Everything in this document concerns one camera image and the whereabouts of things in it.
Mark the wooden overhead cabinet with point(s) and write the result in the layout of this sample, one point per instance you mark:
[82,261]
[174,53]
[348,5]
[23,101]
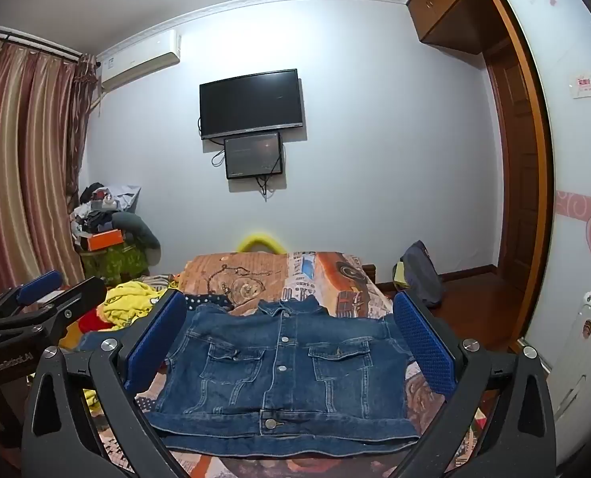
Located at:
[449,2]

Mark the orange box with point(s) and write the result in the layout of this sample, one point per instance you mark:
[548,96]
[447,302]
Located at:
[105,240]

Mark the yellow cartoon fleece garment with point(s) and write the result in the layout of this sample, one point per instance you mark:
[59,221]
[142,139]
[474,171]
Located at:
[131,303]

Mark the wooden door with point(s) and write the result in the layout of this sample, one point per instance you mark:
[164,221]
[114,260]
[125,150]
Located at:
[519,159]

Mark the grey neck pillow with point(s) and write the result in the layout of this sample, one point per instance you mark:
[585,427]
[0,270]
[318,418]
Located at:
[141,229]

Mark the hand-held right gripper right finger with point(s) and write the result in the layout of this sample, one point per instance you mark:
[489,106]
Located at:
[425,346]

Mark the small black wall monitor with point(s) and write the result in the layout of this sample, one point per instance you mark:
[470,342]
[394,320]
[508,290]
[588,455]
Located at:
[253,155]

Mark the grey backpack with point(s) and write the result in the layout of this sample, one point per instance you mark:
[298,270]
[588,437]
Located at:
[422,274]

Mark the green patterned cloth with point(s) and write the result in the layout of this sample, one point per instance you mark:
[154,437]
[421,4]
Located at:
[116,264]

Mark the printed orange bed blanket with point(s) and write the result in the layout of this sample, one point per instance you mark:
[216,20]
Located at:
[335,279]

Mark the red fuzzy cloth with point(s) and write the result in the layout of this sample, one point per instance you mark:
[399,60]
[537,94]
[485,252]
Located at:
[95,319]

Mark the black wall television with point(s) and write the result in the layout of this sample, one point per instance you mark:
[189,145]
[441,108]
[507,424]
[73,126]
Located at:
[250,103]

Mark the pile of clutter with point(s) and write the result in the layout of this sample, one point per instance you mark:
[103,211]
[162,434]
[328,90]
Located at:
[98,209]

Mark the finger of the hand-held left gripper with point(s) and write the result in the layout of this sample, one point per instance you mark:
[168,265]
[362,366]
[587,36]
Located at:
[73,301]
[39,285]

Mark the white wardrobe door pink hearts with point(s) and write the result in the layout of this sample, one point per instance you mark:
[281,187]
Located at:
[574,169]

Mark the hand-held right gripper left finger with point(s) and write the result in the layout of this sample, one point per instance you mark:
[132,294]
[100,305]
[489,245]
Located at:
[155,346]

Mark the navy patterned sweater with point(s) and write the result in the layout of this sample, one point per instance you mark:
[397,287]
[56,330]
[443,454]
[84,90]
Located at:
[210,301]

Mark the striped red curtain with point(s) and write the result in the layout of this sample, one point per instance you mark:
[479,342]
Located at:
[21,169]

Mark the white case with stickers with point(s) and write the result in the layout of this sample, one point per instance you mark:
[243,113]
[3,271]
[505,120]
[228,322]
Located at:
[586,353]

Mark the yellow plush toy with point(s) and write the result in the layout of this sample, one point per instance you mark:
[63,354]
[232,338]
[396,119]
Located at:
[261,240]

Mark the blue denim jacket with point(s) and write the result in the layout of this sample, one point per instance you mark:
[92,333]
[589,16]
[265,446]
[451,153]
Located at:
[285,373]

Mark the square paper notice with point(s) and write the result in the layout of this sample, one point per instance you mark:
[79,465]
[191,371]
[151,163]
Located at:
[585,87]

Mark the white air conditioner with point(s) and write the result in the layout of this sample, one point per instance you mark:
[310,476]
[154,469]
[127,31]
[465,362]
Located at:
[138,62]

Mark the wooden bed footboard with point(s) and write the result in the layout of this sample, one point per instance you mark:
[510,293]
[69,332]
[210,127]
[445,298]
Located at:
[370,274]

